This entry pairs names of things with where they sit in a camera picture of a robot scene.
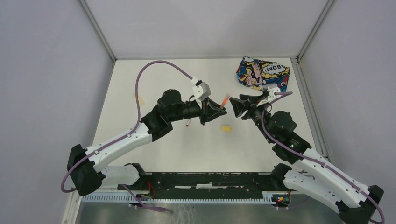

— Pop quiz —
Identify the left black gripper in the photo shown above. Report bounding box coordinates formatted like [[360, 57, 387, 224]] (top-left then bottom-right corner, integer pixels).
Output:
[[169, 96, 227, 125]]

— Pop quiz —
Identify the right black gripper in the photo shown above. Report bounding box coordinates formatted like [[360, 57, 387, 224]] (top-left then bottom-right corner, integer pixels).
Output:
[[229, 93, 274, 142]]

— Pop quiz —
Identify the orange pen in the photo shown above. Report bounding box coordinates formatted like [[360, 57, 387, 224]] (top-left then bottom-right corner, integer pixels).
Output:
[[220, 93, 230, 109]]

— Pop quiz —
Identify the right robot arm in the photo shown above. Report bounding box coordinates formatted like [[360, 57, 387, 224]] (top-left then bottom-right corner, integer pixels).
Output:
[[229, 94, 385, 224]]

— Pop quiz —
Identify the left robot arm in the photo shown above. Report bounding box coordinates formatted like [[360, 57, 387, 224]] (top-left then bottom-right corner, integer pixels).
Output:
[[67, 89, 227, 196]]

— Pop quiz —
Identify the yellow pen cap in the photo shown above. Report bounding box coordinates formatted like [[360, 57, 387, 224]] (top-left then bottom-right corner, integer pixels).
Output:
[[221, 126, 232, 132]]

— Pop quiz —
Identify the comic print pencil pouch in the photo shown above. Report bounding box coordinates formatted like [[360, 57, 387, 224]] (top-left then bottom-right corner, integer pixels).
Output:
[[236, 56, 291, 92]]

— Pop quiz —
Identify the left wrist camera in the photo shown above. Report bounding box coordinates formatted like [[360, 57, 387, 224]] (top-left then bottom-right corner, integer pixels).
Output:
[[191, 77, 212, 102]]

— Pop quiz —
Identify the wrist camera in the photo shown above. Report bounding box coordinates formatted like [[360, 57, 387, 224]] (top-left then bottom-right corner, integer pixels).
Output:
[[191, 77, 212, 102], [257, 86, 281, 106]]

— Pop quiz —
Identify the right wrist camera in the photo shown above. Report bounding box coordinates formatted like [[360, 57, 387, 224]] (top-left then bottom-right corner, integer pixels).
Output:
[[257, 86, 281, 106]]

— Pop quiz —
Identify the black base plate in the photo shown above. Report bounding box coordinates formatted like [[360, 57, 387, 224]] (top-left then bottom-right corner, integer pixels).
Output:
[[127, 172, 292, 201]]

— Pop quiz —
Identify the white slotted cable duct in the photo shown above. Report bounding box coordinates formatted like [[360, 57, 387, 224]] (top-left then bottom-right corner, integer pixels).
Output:
[[81, 191, 290, 205]]

